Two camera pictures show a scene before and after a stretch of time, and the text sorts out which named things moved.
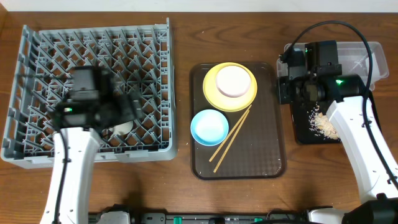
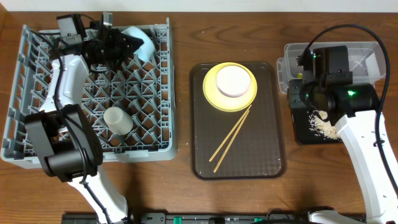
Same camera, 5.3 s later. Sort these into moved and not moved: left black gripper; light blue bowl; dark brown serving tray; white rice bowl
Moved: left black gripper; light blue bowl
Not moved: white rice bowl; dark brown serving tray
